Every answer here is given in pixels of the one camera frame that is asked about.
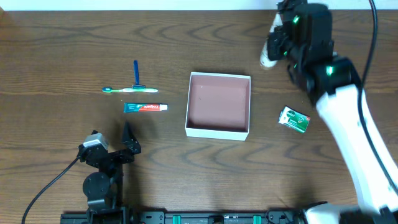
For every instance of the white conditioner tube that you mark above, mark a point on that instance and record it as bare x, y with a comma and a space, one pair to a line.
265, 60

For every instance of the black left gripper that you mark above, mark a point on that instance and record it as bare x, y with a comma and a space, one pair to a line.
115, 156

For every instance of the green white toothbrush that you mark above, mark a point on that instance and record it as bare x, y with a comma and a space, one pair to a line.
129, 90

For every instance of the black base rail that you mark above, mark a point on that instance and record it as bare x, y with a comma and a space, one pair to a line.
158, 217

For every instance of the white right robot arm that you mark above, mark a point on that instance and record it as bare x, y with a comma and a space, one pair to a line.
340, 100

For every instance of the white box with pink interior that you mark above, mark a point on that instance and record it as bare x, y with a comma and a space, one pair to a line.
218, 106

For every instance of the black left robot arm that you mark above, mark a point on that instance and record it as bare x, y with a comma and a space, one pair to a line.
104, 188

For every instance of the green red toothpaste tube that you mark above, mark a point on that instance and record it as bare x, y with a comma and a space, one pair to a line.
144, 107

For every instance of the blue disposable razor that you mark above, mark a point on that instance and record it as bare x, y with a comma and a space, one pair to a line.
137, 84

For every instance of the green white soap packet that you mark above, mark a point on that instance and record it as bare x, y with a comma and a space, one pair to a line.
294, 120

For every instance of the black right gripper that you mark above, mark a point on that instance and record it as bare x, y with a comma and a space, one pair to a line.
277, 45

